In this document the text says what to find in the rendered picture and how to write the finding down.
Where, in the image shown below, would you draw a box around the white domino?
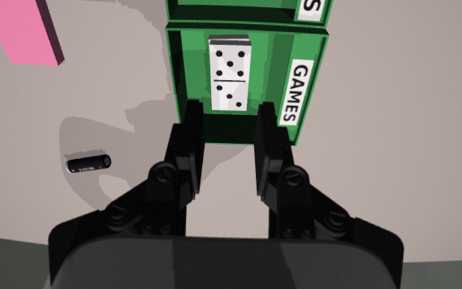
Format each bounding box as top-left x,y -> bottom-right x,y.
209,40 -> 251,111
209,35 -> 249,44

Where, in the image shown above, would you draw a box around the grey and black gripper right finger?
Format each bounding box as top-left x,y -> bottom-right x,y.
254,102 -> 404,289

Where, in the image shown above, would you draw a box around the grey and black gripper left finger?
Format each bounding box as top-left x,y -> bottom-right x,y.
48,100 -> 205,286

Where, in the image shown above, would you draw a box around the green three-compartment bin rack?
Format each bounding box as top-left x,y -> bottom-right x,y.
165,0 -> 334,146

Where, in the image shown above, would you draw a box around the black aa battery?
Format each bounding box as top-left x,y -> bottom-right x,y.
66,154 -> 111,173

